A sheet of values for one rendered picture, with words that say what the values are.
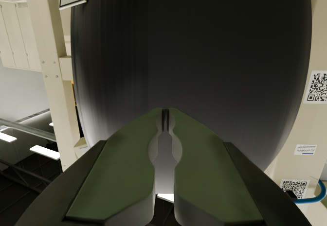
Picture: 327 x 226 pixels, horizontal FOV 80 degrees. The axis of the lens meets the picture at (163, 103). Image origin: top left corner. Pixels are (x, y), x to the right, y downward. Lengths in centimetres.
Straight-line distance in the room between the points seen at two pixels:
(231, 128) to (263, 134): 4
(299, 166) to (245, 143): 38
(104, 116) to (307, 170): 55
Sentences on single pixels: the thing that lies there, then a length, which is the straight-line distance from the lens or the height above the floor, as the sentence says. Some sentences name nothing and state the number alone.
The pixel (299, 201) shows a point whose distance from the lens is 67.
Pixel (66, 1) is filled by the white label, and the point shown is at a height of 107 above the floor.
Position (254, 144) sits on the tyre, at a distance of 27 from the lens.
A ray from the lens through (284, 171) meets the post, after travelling 63.
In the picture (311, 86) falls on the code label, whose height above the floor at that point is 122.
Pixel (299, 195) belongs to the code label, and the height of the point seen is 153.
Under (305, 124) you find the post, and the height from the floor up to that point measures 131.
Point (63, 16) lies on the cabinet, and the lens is 484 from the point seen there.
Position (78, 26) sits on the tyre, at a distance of 27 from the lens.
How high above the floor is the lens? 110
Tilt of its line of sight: 21 degrees up
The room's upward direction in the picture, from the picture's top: 179 degrees counter-clockwise
